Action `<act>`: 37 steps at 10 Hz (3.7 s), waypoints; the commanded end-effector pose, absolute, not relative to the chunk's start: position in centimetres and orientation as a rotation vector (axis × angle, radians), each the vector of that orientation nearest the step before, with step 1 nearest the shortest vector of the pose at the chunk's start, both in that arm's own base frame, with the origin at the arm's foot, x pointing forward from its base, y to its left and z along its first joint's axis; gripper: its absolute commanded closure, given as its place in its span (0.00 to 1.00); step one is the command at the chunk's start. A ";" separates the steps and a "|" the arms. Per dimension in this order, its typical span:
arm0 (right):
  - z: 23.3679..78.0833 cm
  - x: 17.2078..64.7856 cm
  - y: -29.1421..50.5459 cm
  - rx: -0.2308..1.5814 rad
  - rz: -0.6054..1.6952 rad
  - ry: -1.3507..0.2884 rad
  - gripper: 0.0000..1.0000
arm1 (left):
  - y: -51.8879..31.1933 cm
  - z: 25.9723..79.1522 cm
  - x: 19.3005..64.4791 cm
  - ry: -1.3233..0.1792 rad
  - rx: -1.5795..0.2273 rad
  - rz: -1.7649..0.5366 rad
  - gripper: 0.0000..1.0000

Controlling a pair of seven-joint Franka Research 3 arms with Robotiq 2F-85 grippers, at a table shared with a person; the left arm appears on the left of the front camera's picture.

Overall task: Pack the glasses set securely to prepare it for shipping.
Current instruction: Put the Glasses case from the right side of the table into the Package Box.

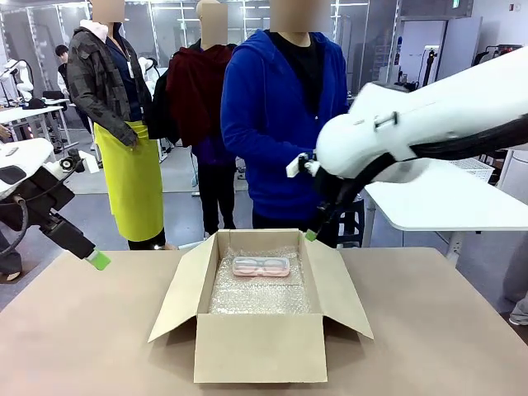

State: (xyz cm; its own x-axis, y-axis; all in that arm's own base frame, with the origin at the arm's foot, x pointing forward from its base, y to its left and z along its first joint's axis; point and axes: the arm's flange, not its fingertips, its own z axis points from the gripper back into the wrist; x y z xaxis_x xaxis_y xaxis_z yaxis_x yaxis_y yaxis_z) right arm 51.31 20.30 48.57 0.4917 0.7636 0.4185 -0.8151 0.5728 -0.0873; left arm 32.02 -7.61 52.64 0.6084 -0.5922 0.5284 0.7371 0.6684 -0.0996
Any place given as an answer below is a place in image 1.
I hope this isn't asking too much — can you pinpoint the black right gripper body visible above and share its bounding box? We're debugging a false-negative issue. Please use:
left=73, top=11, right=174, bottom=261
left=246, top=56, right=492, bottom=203
left=311, top=167, right=356, bottom=215

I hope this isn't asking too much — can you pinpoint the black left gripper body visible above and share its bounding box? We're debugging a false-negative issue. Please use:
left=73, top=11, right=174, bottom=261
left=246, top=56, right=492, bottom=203
left=11, top=165, right=78, bottom=234

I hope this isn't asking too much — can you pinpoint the blue-sleeved right forearm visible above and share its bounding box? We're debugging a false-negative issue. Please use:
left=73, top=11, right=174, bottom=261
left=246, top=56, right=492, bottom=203
left=224, top=134, right=319, bottom=167

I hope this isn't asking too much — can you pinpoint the pink glasses case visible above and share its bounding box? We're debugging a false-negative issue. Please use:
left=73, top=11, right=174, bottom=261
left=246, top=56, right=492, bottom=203
left=231, top=256, right=291, bottom=278

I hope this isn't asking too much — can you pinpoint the black plastic stool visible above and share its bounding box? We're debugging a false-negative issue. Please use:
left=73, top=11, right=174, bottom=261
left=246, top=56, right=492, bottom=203
left=336, top=197, right=366, bottom=249

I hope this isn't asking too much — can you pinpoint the white background work table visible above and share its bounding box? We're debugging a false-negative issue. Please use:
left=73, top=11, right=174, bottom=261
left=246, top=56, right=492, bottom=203
left=0, top=97, right=70, bottom=164

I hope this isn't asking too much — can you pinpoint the person in blue hoodie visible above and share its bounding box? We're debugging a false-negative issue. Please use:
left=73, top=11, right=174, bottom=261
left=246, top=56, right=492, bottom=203
left=219, top=0, right=364, bottom=249

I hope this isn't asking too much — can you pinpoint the clear bubble wrap sheet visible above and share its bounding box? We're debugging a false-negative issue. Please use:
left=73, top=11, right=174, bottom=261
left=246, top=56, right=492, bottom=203
left=207, top=244, right=313, bottom=316

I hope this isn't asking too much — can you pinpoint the mannequin with yellow apron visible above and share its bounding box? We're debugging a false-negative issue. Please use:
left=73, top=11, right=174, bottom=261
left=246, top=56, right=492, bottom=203
left=65, top=0, right=168, bottom=252

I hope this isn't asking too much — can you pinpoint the white side table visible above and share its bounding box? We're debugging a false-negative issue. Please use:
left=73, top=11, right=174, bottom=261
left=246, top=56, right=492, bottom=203
left=362, top=158, right=528, bottom=265

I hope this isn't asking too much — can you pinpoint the white background humanoid robot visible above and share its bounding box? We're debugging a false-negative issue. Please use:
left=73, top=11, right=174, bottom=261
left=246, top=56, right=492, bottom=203
left=0, top=59, right=35, bottom=104

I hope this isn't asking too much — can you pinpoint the seated person in black jacket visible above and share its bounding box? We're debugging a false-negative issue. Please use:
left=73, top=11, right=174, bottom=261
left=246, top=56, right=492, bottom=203
left=54, top=44, right=75, bottom=98

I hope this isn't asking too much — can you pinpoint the large open cardboard box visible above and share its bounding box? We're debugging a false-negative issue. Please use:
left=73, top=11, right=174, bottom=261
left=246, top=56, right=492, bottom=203
left=148, top=228, right=375, bottom=384

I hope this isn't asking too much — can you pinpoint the mannequin with maroon garment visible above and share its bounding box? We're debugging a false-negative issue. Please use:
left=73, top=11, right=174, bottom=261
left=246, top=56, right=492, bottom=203
left=148, top=0, right=240, bottom=241

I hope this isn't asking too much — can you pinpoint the black tripod stand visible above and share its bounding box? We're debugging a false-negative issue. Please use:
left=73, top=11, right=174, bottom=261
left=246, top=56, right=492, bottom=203
left=422, top=44, right=439, bottom=88

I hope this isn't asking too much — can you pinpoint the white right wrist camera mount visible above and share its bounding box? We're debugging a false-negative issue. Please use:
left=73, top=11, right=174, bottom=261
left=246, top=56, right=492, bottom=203
left=285, top=151, right=322, bottom=179

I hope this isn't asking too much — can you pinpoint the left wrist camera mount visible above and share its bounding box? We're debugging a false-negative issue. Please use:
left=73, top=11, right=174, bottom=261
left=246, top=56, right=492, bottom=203
left=43, top=148, right=100, bottom=179

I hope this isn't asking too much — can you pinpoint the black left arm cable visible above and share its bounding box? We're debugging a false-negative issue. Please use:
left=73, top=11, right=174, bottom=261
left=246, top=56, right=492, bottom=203
left=0, top=196, right=30, bottom=261

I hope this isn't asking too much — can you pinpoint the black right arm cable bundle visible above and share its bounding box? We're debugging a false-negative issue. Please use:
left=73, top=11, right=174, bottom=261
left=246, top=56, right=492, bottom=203
left=329, top=117, right=528, bottom=215

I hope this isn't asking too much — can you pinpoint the white wire basket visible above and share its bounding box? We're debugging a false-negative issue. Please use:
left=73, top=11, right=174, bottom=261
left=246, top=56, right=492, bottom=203
left=445, top=158, right=497, bottom=186

